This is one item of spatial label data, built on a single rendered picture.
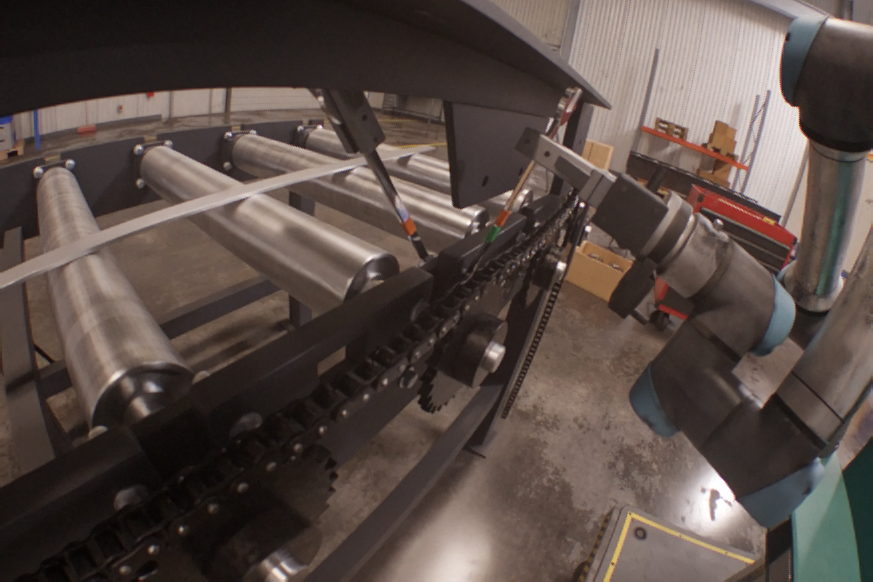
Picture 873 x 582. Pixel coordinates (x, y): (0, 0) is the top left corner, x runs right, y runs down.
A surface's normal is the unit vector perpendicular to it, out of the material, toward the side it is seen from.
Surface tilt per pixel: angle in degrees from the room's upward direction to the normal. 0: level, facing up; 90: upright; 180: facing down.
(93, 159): 90
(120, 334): 8
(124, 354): 3
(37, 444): 0
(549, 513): 0
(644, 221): 85
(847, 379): 72
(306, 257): 54
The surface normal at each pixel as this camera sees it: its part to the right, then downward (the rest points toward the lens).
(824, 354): -0.87, -0.50
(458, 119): 0.84, 0.36
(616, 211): -0.51, 0.21
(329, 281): -0.39, -0.13
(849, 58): -0.96, 0.04
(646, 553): 0.18, -0.89
